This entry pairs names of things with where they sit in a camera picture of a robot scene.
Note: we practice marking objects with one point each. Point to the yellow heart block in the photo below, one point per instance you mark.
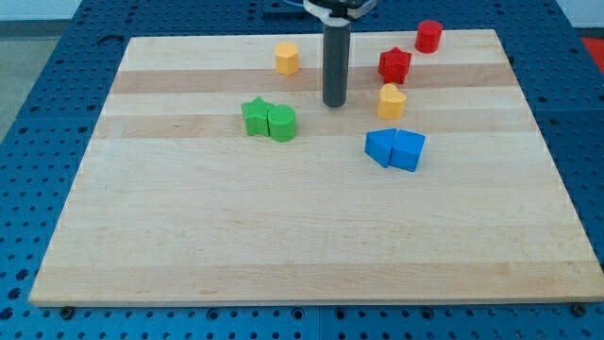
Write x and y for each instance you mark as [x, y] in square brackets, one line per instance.
[391, 102]

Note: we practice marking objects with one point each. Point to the green cylinder block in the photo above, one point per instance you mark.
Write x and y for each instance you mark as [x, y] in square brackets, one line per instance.
[282, 123]

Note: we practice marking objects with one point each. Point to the green star block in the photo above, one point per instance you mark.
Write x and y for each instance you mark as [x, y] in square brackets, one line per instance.
[255, 116]

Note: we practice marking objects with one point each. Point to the blue triangle block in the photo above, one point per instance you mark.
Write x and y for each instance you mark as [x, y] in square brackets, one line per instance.
[379, 144]

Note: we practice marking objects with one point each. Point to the light wooden board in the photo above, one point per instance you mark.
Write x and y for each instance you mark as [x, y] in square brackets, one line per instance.
[174, 204]

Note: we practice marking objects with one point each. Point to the blue cube block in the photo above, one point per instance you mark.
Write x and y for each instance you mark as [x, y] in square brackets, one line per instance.
[407, 149]

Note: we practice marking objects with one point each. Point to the yellow hexagon block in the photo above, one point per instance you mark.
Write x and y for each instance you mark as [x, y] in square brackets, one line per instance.
[287, 58]

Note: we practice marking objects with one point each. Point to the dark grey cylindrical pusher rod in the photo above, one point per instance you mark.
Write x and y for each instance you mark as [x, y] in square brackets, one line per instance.
[336, 49]

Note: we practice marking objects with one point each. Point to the red star block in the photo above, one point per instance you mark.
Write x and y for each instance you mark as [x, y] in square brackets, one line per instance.
[394, 65]

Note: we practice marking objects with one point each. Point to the red cylinder block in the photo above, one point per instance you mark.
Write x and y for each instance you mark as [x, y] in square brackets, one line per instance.
[428, 36]

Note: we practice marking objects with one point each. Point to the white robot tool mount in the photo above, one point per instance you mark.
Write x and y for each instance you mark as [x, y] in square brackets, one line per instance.
[338, 12]

